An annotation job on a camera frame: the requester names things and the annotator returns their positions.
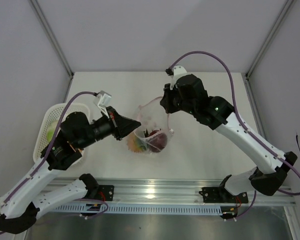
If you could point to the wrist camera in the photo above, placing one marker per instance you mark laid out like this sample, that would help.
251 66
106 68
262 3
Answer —
175 73
102 100

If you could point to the white green toy cabbage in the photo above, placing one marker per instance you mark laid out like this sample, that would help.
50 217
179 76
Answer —
51 130

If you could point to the left aluminium frame post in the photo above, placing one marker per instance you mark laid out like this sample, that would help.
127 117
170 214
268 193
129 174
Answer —
39 13

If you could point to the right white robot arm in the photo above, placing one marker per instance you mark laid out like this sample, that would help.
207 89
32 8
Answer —
270 172

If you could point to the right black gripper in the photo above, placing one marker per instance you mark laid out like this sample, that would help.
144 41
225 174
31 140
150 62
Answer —
166 101

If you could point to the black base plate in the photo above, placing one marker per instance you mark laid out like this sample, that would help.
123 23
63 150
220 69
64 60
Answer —
219 195
105 193

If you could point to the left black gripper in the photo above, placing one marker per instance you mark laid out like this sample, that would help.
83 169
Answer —
126 125

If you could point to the aluminium frame post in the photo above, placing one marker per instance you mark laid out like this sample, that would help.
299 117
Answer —
39 13
270 36

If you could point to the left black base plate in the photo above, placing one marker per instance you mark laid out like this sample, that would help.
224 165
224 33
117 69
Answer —
105 193

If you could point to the aluminium mounting rail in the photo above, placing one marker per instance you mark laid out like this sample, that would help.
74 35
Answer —
170 192

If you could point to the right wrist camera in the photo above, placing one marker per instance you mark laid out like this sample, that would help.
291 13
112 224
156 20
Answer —
175 73

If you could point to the right aluminium frame post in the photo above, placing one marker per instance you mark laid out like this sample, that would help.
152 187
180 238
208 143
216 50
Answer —
270 36

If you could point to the orange toy pineapple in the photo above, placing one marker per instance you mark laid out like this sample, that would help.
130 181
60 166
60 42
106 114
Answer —
135 144

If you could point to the white slotted cable duct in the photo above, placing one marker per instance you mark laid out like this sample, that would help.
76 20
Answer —
151 209

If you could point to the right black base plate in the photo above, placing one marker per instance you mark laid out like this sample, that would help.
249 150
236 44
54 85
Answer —
219 195

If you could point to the red toy apple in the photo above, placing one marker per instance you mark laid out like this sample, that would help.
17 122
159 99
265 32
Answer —
157 141

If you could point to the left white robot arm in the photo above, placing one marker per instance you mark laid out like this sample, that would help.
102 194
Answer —
22 206

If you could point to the clear zip top bag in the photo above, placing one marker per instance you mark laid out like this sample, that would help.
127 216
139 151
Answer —
152 116

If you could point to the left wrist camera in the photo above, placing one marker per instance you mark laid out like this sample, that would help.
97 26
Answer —
102 100

